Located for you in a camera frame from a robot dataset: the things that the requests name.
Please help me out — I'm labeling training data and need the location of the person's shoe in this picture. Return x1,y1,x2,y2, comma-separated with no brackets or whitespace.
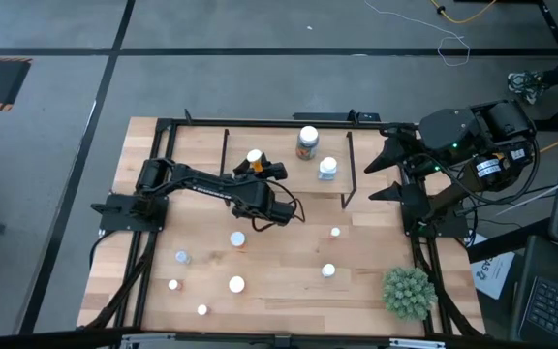
507,70,550,106

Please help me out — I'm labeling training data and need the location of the black controller box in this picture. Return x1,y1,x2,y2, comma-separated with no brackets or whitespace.
292,111,382,123

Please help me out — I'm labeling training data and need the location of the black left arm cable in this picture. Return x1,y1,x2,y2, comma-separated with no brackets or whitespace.
252,179,307,233

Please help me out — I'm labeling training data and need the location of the black aluminium table frame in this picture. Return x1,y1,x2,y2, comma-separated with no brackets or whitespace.
77,109,486,340

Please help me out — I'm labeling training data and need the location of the silver camera mounting rail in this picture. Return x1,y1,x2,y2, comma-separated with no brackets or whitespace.
118,332,448,349

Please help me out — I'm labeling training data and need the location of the green label gummy vitamin bottle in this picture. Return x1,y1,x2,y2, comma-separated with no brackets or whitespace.
295,125,321,161

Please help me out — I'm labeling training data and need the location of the translucent bottle white text label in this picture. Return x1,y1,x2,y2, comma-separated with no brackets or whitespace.
317,156,338,182

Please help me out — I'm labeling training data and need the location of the yellow cable with black plug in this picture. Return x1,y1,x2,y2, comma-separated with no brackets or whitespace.
428,0,499,24

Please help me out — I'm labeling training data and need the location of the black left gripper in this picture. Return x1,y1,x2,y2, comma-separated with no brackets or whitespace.
232,159,289,195

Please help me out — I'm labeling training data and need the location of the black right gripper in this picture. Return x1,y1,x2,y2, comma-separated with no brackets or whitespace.
363,126,443,219

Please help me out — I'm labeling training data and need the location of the black laptop with keyboard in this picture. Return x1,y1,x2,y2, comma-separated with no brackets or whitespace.
510,235,558,349

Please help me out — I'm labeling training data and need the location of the white floor cable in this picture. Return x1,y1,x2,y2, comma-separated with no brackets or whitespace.
363,0,472,68

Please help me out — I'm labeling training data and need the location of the small green potted plant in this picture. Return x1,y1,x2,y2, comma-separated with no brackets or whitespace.
382,266,439,323

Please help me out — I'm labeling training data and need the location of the black bar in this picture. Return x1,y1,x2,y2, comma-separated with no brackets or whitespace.
466,217,551,264

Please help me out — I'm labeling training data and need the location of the white printed paper sheet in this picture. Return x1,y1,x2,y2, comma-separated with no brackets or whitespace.
469,234,517,301

